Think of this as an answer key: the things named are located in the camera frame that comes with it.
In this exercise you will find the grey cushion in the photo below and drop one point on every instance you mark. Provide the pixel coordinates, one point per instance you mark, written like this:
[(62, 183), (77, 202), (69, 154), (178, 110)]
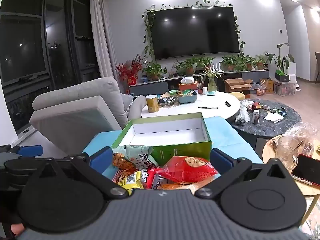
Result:
[(136, 107)]

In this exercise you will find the small red box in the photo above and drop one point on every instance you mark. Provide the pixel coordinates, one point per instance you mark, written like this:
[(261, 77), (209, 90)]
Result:
[(253, 107)]

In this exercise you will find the blue basket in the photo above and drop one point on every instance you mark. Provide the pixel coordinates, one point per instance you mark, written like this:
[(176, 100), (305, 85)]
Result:
[(187, 99)]

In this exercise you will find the white cup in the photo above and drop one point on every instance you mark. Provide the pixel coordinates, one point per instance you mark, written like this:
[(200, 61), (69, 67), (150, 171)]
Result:
[(205, 91)]

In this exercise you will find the orange tissue box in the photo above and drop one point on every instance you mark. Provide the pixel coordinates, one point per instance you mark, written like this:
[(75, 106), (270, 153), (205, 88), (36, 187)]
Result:
[(187, 86)]

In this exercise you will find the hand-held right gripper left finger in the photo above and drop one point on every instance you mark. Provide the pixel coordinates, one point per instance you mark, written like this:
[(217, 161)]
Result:
[(101, 158)]

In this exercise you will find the wall television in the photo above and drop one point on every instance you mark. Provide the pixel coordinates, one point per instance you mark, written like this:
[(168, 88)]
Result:
[(195, 32)]

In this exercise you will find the white curtain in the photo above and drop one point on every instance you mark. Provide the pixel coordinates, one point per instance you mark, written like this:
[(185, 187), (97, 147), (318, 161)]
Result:
[(101, 35)]

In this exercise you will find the white round table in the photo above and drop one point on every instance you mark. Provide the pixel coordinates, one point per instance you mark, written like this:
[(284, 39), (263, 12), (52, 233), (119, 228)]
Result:
[(190, 111)]

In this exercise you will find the clear storage box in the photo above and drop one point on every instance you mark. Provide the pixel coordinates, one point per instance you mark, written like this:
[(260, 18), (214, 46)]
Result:
[(285, 88)]

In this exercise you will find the potted green plant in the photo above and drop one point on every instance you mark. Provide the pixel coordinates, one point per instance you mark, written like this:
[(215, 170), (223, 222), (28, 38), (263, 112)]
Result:
[(230, 62), (153, 70), (187, 66), (261, 61), (247, 62)]

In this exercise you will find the small teal box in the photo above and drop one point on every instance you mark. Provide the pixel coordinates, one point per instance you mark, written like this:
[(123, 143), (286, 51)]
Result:
[(212, 93)]

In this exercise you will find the white paper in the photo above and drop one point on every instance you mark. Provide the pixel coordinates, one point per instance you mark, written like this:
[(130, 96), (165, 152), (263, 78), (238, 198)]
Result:
[(273, 117)]

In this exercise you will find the yellow can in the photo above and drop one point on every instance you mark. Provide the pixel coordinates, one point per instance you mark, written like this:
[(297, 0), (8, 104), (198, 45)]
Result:
[(152, 103)]

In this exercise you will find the black pen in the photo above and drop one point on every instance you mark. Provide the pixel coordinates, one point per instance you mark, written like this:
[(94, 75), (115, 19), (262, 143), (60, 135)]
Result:
[(207, 107)]

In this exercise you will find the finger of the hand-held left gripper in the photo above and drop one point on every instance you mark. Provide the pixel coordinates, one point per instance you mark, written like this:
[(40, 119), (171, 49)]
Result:
[(30, 151)]

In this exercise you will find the wooden round side table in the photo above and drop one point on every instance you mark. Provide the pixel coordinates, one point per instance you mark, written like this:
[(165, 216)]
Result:
[(270, 150)]

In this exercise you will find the glass pitcher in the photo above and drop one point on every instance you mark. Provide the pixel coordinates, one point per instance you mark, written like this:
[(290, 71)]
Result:
[(286, 152)]

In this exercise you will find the red zigzag-edged snack packet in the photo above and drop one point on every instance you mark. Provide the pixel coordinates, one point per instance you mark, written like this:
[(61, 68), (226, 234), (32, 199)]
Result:
[(151, 177)]

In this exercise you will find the jar of dark contents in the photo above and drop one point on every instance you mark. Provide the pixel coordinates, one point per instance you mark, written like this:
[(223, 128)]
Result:
[(255, 117)]

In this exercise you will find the red phone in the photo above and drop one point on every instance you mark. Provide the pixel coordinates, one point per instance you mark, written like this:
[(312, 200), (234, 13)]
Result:
[(307, 170)]

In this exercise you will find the clear plastic bag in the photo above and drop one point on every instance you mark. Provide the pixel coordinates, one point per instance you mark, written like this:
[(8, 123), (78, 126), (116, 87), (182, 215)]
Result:
[(300, 132)]

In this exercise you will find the open cardboard box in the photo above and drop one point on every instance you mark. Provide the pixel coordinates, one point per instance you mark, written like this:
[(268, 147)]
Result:
[(236, 86)]

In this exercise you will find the black and green box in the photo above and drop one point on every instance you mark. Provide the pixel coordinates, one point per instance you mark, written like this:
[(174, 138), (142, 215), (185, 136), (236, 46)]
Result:
[(282, 77)]

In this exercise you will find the yellow stool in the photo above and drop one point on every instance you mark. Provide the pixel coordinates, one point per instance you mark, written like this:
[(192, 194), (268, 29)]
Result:
[(236, 95)]

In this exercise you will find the pile of wrapped candies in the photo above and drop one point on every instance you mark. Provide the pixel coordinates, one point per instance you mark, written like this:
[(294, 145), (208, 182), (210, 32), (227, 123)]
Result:
[(278, 111)]

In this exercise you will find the yellow striped snack packet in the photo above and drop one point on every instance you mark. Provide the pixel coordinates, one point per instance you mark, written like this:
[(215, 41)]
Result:
[(131, 181)]

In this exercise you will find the red flower plant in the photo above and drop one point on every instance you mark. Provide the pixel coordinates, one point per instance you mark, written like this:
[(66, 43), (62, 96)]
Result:
[(127, 70)]

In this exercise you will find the dark marble round table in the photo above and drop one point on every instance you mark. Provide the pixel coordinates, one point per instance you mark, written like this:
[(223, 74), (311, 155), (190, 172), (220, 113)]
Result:
[(272, 128)]

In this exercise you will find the light green snack packet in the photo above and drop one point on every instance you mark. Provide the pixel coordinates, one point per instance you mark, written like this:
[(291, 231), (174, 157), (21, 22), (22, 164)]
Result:
[(140, 155)]

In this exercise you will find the red transparent snack bag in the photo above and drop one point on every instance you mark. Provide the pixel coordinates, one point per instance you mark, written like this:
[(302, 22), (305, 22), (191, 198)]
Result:
[(187, 170)]

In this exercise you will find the red pen holder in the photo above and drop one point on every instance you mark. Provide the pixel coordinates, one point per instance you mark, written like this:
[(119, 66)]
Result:
[(200, 87)]

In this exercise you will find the large-leaf potted plant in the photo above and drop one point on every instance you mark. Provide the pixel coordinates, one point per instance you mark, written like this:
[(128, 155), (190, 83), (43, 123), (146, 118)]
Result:
[(281, 60)]

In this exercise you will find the dark sliding glass door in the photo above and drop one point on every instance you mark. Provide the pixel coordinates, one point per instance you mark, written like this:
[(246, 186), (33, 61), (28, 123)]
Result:
[(30, 55)]

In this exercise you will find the white router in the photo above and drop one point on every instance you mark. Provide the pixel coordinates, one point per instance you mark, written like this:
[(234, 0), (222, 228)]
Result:
[(216, 67)]

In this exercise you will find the person's left hand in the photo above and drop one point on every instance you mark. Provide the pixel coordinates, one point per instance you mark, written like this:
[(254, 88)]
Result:
[(17, 229)]

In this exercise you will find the pile of wrappers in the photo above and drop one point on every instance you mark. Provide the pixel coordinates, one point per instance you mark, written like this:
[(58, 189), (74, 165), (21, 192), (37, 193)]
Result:
[(167, 101)]

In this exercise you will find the ivy vine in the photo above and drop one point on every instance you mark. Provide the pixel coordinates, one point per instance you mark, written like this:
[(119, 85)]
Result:
[(147, 32)]

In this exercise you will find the orange printed carton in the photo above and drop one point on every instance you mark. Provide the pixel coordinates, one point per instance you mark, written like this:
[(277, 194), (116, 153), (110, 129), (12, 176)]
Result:
[(270, 86)]

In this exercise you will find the orange snack packet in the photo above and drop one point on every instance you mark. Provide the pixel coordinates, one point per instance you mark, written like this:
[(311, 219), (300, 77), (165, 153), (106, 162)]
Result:
[(185, 185)]

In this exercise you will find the grey sofa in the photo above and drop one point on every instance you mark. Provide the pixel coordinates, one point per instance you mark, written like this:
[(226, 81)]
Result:
[(75, 115)]

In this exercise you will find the bag of oranges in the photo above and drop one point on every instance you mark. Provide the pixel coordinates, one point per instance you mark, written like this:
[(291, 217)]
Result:
[(261, 90)]

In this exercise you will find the glass vase plant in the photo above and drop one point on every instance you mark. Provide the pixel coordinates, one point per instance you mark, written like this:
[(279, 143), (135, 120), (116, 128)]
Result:
[(212, 83)]

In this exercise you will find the green cardboard box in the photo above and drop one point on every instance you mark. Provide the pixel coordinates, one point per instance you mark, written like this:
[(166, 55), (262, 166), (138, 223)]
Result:
[(185, 150)]

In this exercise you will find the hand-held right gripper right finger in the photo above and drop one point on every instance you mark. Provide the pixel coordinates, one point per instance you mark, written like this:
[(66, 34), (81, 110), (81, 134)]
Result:
[(221, 158)]

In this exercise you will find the white air purifier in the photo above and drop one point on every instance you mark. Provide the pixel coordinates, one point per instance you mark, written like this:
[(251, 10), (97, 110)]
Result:
[(293, 72)]

